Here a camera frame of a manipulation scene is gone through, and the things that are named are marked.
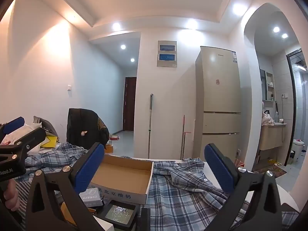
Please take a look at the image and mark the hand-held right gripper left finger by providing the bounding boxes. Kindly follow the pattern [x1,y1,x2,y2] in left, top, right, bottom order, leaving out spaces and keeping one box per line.
[25,142,105,231]

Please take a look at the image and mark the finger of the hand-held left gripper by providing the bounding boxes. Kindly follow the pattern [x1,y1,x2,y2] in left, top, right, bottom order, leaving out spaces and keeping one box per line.
[0,117,26,140]
[0,127,47,154]

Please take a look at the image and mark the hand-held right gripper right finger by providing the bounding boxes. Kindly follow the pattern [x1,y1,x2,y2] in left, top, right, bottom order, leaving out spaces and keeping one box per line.
[204,143,283,231]

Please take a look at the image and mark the small grey-blue box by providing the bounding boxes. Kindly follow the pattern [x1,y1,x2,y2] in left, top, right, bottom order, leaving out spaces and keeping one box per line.
[79,187,102,207]

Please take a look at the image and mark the cardboard box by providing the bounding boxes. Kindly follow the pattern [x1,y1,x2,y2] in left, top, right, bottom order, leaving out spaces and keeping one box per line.
[88,154,154,205]

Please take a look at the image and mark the amber plastic soap box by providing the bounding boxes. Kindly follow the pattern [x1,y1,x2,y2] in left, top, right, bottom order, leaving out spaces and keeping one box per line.
[60,202,78,225]

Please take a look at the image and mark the black square tray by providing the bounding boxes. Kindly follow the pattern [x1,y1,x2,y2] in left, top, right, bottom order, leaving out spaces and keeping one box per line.
[96,198,140,230]

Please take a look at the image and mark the black cylinder case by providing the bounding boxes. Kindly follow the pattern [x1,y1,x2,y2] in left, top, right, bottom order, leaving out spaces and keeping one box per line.
[141,208,151,231]

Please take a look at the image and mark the person's left hand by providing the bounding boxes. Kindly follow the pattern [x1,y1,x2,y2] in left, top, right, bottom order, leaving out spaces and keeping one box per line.
[4,180,19,210]

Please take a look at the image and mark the clear plastic bag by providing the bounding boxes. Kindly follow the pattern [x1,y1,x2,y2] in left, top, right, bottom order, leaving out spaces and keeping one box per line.
[2,122,47,155]

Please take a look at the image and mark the yellow paper packet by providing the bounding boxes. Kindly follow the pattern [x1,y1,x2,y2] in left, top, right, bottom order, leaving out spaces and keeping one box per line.
[40,136,59,148]

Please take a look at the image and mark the grey backpack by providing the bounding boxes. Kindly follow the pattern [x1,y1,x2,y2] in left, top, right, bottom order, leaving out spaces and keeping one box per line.
[33,116,59,137]

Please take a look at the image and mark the dark striped cloth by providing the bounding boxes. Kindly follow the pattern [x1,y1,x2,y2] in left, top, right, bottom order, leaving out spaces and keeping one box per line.
[13,180,35,230]

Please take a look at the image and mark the chair with black jacket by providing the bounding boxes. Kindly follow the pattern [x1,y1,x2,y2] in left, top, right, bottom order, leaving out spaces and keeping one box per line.
[66,108,110,149]

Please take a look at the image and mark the blue plaid shirt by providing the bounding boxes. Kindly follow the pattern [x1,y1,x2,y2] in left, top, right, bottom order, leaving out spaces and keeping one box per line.
[14,142,301,231]

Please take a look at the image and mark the patterned door mat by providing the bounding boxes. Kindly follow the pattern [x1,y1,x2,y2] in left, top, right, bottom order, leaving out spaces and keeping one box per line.
[253,165,287,179]

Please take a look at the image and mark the beige vanity cabinet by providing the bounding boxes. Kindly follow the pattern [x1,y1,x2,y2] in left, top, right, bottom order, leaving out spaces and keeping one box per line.
[259,123,287,150]

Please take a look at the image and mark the pile of pale clothes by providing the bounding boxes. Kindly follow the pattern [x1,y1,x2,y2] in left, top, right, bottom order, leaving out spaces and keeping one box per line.
[262,111,275,126]

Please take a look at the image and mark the beige refrigerator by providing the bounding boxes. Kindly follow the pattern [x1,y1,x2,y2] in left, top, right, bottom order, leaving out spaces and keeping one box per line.
[194,46,242,161]

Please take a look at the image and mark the dark brown door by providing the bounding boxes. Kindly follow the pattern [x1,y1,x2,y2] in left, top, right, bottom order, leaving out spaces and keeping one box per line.
[122,76,137,132]

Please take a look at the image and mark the white trash bin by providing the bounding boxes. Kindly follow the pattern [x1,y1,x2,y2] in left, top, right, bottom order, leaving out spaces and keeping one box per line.
[292,140,305,165]

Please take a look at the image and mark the black framed glass door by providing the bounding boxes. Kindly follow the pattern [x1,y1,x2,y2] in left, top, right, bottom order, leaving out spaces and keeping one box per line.
[286,48,308,166]

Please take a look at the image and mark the bathroom mirror cabinet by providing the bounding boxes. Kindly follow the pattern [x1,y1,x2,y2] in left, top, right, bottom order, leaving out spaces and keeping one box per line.
[259,69,275,101]

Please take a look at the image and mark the grey mop handle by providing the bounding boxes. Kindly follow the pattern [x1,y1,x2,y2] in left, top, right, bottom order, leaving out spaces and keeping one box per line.
[147,93,154,159]

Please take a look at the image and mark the wall electrical panel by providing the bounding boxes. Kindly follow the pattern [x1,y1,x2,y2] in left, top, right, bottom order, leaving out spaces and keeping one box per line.
[157,40,178,68]

